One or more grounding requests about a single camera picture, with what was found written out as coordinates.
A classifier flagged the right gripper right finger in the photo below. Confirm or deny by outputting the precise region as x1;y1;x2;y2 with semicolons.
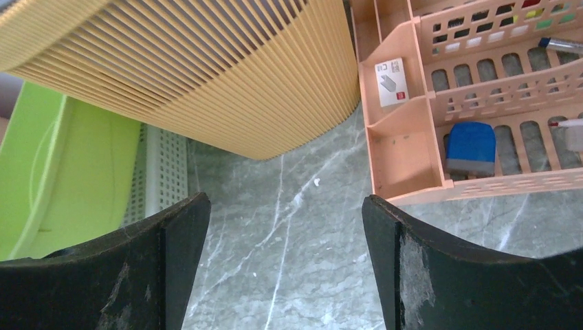
362;195;582;329

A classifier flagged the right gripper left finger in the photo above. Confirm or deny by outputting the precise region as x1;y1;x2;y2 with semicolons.
1;192;211;329

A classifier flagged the white perforated tray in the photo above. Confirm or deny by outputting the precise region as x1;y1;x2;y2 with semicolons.
121;124;188;227

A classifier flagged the green plastic basin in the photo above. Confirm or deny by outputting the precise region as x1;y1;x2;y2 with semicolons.
1;82;140;261

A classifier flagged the blue grey stamp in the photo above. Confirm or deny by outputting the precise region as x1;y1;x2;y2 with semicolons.
445;122;496;177

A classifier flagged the orange plastic file organizer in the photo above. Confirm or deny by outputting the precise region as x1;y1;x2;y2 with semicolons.
350;1;582;205

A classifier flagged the white staples box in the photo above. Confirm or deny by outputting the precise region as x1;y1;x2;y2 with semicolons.
375;58;409;107

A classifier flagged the white marker pen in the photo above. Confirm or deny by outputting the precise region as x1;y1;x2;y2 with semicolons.
548;118;582;152

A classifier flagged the yellow slatted waste basket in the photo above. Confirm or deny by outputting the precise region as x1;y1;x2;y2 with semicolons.
1;1;360;160

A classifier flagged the blue capped marker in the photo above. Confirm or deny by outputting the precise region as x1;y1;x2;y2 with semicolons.
538;37;583;55

